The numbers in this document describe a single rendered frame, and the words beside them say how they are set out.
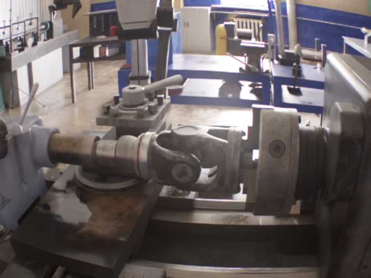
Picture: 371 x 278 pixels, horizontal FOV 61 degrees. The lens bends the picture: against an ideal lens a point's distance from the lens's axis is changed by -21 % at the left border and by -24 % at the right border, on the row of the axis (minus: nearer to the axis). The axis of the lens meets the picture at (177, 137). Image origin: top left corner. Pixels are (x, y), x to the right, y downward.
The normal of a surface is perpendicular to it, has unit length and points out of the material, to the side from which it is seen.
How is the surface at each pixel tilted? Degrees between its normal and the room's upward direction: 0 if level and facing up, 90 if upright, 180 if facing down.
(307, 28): 90
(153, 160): 90
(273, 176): 75
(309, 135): 17
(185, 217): 0
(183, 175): 90
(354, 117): 42
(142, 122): 90
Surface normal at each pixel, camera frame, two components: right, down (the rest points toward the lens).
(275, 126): -0.13, -0.64
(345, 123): -0.17, -0.41
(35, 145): -0.18, -0.07
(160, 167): -0.53, 0.36
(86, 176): -0.04, -0.91
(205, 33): -0.21, 0.40
